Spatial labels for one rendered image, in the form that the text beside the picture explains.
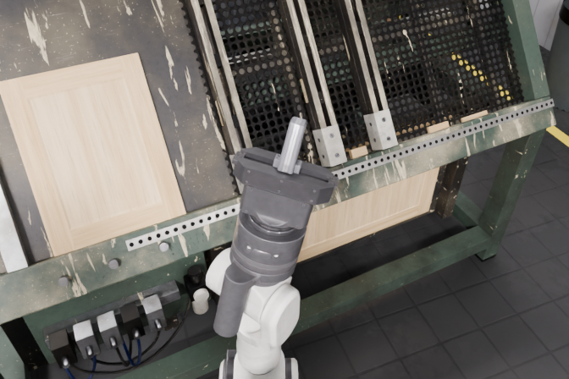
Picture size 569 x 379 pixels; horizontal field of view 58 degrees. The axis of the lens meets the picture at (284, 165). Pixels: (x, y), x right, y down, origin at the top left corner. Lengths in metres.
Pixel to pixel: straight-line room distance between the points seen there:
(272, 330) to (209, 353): 1.40
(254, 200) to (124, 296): 1.02
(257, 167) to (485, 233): 2.10
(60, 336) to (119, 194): 0.40
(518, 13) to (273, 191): 1.72
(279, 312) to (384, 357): 1.65
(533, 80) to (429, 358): 1.19
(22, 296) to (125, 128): 0.52
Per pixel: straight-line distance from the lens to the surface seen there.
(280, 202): 0.60
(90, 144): 1.53
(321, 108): 1.63
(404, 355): 2.33
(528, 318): 2.61
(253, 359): 0.85
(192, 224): 1.52
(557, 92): 3.99
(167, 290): 1.57
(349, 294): 2.24
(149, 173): 1.54
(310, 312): 2.17
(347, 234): 2.28
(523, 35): 2.20
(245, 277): 0.65
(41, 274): 1.53
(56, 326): 1.60
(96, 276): 1.52
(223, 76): 1.56
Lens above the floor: 1.97
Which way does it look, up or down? 40 degrees down
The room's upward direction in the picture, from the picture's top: straight up
